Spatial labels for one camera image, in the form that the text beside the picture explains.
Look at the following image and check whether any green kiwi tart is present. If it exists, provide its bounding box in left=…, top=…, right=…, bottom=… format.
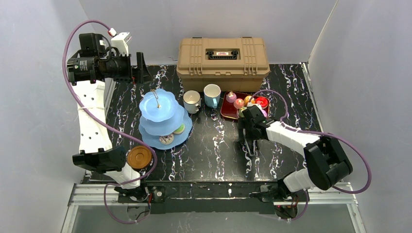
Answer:
left=238, top=107, right=247, bottom=118

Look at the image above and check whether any purple frosted donut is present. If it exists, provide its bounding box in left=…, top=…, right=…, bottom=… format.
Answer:
left=261, top=110, right=268, bottom=118

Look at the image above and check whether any pink round pastry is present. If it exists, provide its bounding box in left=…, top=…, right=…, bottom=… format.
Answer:
left=233, top=98, right=245, bottom=109

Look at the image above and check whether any green frosted donut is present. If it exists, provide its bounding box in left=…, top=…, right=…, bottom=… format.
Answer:
left=173, top=124, right=185, bottom=134

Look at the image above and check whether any chocolate sprinkle donut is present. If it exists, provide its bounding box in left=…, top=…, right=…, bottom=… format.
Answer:
left=159, top=133, right=174, bottom=145

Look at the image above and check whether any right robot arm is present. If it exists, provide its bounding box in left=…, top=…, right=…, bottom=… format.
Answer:
left=238, top=105, right=353, bottom=193

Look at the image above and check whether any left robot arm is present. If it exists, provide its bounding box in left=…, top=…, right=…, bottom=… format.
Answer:
left=67, top=32, right=149, bottom=189

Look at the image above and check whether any orange pastry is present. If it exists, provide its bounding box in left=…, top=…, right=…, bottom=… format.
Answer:
left=243, top=95, right=256, bottom=106

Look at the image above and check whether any red serving tray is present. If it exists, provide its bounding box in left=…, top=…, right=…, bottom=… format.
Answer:
left=220, top=91, right=270, bottom=123

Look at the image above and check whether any pink cupcake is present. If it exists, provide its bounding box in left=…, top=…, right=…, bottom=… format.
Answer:
left=225, top=91, right=237, bottom=103

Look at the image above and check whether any light blue mug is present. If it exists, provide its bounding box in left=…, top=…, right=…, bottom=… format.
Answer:
left=204, top=84, right=221, bottom=109

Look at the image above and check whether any blue three-tier cake stand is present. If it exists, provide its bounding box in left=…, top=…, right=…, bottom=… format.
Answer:
left=139, top=89, right=192, bottom=150

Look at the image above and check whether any white mug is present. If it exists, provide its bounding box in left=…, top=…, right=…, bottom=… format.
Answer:
left=183, top=90, right=201, bottom=114

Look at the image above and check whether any tan plastic toolbox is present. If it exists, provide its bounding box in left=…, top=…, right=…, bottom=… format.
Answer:
left=176, top=37, right=270, bottom=92

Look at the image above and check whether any brown wooden coaster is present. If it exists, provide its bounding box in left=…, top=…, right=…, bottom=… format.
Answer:
left=127, top=146, right=153, bottom=169

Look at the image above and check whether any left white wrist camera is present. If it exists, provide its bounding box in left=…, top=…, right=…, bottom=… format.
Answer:
left=111, top=32, right=132, bottom=56

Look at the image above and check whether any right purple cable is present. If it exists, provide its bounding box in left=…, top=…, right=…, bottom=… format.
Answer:
left=251, top=89, right=373, bottom=222

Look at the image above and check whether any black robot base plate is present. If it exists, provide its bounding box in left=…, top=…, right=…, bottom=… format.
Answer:
left=146, top=181, right=309, bottom=216

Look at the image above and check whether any aluminium frame rail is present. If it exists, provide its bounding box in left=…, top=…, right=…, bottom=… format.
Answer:
left=68, top=182, right=359, bottom=206

